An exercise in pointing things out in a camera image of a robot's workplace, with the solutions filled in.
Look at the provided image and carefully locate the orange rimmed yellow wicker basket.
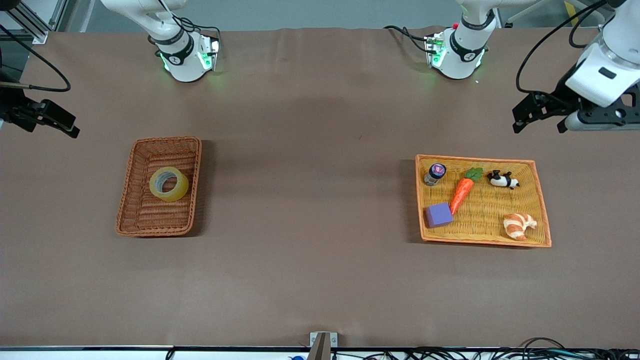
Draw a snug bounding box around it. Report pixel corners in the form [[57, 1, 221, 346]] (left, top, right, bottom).
[[415, 154, 553, 248]]

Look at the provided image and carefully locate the brown post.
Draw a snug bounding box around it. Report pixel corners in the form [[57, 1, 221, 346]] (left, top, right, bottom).
[[306, 333, 332, 360]]

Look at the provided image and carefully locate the toy orange carrot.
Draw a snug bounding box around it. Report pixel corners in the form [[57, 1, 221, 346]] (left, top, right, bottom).
[[448, 167, 484, 217]]

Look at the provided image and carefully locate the black cable bundle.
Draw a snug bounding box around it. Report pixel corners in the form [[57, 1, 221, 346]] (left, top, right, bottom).
[[332, 337, 640, 360]]

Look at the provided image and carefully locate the small jar with dark lid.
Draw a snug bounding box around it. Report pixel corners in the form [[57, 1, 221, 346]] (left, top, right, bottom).
[[423, 163, 447, 187]]

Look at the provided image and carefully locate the black arm base cable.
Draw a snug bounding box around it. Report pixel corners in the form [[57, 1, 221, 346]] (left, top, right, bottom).
[[383, 24, 432, 54]]

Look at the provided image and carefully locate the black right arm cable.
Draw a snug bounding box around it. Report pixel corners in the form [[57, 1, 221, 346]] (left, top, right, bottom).
[[0, 24, 72, 93]]

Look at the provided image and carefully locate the yellow packing tape roll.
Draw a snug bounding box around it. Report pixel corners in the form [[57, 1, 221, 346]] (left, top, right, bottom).
[[149, 166, 190, 203]]

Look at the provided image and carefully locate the toy croissant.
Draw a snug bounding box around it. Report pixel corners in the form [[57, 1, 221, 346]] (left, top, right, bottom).
[[503, 212, 538, 242]]

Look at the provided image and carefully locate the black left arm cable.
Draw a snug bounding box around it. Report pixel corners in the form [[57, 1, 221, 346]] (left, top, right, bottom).
[[515, 0, 613, 96]]

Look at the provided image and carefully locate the aluminium frame profile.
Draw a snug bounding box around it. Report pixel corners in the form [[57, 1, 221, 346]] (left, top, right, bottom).
[[0, 0, 68, 45]]

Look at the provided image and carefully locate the grey metal bracket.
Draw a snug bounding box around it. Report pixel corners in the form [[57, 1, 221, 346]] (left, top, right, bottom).
[[309, 331, 339, 349]]

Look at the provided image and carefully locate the brown wicker basket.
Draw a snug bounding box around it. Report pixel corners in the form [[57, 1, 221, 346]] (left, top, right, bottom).
[[115, 136, 203, 238]]

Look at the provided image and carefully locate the brown table cover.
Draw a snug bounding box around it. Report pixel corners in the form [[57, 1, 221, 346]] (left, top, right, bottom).
[[0, 26, 640, 349]]

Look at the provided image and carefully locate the purple foam cube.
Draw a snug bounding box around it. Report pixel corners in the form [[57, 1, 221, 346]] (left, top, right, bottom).
[[424, 202, 454, 229]]

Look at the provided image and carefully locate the toy panda figure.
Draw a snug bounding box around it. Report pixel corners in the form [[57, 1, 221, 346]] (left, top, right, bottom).
[[487, 169, 521, 190]]

